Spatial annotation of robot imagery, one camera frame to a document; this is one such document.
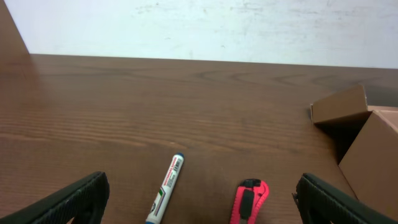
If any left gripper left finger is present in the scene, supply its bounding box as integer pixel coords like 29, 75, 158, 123
1, 172, 109, 224

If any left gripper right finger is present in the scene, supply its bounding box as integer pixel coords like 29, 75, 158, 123
293, 173, 397, 224

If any orange utility knife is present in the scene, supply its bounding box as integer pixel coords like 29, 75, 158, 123
229, 179, 269, 224

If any blue whiteboard marker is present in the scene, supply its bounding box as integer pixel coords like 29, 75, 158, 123
145, 152, 185, 224

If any open cardboard box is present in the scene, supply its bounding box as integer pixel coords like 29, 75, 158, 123
310, 85, 397, 220

